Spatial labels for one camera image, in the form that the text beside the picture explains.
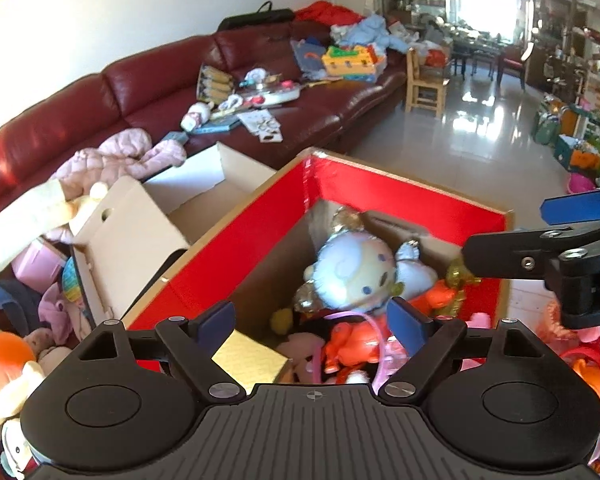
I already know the baby doll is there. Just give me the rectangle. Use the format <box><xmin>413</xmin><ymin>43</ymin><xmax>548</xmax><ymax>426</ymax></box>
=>
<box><xmin>180</xmin><ymin>102</ymin><xmax>216</xmax><ymax>133</ymax></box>

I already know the orange blue foil balloon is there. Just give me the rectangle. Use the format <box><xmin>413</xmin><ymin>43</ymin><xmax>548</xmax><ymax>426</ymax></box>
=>
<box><xmin>412</xmin><ymin>280</ymin><xmax>466</xmax><ymax>318</ymax></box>

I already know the pink puffy jacket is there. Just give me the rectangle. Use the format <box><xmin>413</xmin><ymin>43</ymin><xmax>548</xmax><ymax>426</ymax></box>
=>
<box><xmin>50</xmin><ymin>127</ymin><xmax>188</xmax><ymax>196</ymax></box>

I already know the white pink toy pan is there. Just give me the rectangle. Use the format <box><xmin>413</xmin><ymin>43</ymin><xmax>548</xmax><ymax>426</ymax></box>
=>
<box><xmin>237</xmin><ymin>77</ymin><xmax>303</xmax><ymax>108</ymax></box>

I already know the pink storage box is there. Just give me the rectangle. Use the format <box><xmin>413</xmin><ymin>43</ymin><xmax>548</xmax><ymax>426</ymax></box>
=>
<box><xmin>12</xmin><ymin>237</ymin><xmax>68</xmax><ymax>293</ymax></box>

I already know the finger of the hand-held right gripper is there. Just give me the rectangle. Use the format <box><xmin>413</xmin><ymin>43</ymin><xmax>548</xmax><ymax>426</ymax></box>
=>
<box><xmin>462</xmin><ymin>217</ymin><xmax>600</xmax><ymax>282</ymax></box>
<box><xmin>540</xmin><ymin>187</ymin><xmax>600</xmax><ymax>227</ymax></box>

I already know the light blue plush toy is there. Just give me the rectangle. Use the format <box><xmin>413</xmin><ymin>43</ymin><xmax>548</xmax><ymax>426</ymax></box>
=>
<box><xmin>330</xmin><ymin>15</ymin><xmax>421</xmax><ymax>53</ymax></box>

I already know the orange plastic toy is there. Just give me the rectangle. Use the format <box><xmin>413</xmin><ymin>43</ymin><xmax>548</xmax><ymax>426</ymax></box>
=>
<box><xmin>322</xmin><ymin>321</ymin><xmax>398</xmax><ymax>376</ymax></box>

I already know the wooden chair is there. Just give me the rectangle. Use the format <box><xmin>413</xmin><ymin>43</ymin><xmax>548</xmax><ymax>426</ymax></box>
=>
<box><xmin>405</xmin><ymin>47</ymin><xmax>451</xmax><ymax>118</ymax></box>

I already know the dark chair red seat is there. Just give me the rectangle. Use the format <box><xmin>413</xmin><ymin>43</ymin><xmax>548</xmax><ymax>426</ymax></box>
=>
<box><xmin>495</xmin><ymin>42</ymin><xmax>533</xmax><ymax>91</ymax></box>

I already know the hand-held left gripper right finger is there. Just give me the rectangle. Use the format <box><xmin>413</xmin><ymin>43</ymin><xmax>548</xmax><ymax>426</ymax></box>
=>
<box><xmin>379</xmin><ymin>297</ymin><xmax>539</xmax><ymax>406</ymax></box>

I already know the red cardboard box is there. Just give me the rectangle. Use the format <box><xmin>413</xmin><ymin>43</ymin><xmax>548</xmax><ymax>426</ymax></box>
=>
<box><xmin>122</xmin><ymin>147</ymin><xmax>516</xmax><ymax>386</ymax></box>

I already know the rainbow striped toy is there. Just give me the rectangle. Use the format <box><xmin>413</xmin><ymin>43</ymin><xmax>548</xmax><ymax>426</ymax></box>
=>
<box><xmin>60</xmin><ymin>257</ymin><xmax>88</xmax><ymax>306</ymax></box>

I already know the yellow green toy set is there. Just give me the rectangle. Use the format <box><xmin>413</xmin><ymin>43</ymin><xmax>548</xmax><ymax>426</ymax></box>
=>
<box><xmin>322</xmin><ymin>45</ymin><xmax>388</xmax><ymax>83</ymax></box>

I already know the gold cardboard box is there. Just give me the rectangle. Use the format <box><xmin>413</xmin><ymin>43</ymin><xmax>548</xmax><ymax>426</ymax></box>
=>
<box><xmin>212</xmin><ymin>332</ymin><xmax>291</xmax><ymax>386</ymax></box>

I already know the dark red leather sofa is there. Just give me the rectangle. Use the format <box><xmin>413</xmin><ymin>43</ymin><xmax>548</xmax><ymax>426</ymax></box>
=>
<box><xmin>0</xmin><ymin>7</ymin><xmax>411</xmax><ymax>216</ymax></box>

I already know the blue grey bag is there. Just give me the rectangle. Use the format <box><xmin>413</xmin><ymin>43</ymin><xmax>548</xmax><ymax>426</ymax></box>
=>
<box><xmin>290</xmin><ymin>37</ymin><xmax>331</xmax><ymax>78</ymax></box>

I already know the cream cloth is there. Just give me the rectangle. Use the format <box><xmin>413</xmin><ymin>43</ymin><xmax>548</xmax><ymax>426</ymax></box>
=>
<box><xmin>0</xmin><ymin>180</ymin><xmax>111</xmax><ymax>281</ymax></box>

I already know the black dining table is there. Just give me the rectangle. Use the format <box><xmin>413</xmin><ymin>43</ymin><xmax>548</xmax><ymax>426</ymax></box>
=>
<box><xmin>450</xmin><ymin>40</ymin><xmax>501</xmax><ymax>78</ymax></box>

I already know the orange cream plush toy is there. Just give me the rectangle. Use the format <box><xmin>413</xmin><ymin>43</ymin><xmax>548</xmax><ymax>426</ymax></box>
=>
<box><xmin>0</xmin><ymin>330</ymin><xmax>46</xmax><ymax>428</ymax></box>

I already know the dark blue cloth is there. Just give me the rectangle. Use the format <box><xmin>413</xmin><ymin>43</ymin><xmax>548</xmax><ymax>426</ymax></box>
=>
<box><xmin>0</xmin><ymin>280</ymin><xmax>43</xmax><ymax>331</ymax></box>

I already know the white cardboard box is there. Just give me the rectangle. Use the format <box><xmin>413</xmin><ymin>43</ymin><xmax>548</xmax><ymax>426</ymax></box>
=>
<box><xmin>70</xmin><ymin>142</ymin><xmax>278</xmax><ymax>326</ymax></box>

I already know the gold foil balloon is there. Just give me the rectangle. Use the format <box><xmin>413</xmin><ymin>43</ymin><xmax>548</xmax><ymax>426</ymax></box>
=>
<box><xmin>445</xmin><ymin>257</ymin><xmax>481</xmax><ymax>303</ymax></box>

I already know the yellow plush toy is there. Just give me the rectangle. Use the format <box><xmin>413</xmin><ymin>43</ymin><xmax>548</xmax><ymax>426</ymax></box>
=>
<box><xmin>270</xmin><ymin>307</ymin><xmax>296</xmax><ymax>336</ymax></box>

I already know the white plush toy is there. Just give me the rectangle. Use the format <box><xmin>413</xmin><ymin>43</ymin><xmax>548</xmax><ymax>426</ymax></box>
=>
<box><xmin>0</xmin><ymin>417</ymin><xmax>41</xmax><ymax>480</ymax></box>

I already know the yellow toy package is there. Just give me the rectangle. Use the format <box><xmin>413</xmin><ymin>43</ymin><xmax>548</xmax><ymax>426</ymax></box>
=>
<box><xmin>197</xmin><ymin>64</ymin><xmax>236</xmax><ymax>103</ymax></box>

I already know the black long bag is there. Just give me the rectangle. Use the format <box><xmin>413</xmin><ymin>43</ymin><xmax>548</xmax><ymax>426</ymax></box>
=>
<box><xmin>217</xmin><ymin>0</ymin><xmax>296</xmax><ymax>31</ymax></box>

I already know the red cloth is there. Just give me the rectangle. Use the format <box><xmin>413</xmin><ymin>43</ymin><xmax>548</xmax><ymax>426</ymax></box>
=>
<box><xmin>295</xmin><ymin>0</ymin><xmax>366</xmax><ymax>26</ymax></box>

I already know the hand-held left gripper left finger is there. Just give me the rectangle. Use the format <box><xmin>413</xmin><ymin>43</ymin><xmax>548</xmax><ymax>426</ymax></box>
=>
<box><xmin>79</xmin><ymin>300</ymin><xmax>244</xmax><ymax>406</ymax></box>

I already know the pink plastic bucket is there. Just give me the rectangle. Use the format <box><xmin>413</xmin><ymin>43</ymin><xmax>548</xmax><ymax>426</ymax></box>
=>
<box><xmin>567</xmin><ymin>172</ymin><xmax>596</xmax><ymax>196</ymax></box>

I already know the blue book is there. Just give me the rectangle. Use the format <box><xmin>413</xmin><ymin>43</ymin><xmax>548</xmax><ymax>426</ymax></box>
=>
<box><xmin>192</xmin><ymin>115</ymin><xmax>243</xmax><ymax>136</ymax></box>

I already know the white sticker sheet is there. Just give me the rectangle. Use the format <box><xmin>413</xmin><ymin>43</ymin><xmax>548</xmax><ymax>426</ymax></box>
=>
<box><xmin>237</xmin><ymin>110</ymin><xmax>286</xmax><ymax>143</ymax></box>

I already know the green storage crate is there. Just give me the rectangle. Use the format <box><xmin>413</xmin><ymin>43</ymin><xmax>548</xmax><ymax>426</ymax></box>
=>
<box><xmin>555</xmin><ymin>132</ymin><xmax>600</xmax><ymax>173</ymax></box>

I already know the teal bag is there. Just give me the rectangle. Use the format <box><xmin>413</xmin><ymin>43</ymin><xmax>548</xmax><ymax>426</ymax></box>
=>
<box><xmin>532</xmin><ymin>107</ymin><xmax>563</xmax><ymax>146</ymax></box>

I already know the pink plastic hoop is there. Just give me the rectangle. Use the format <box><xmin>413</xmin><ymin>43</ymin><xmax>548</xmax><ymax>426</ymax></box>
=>
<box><xmin>320</xmin><ymin>310</ymin><xmax>416</xmax><ymax>396</ymax></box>

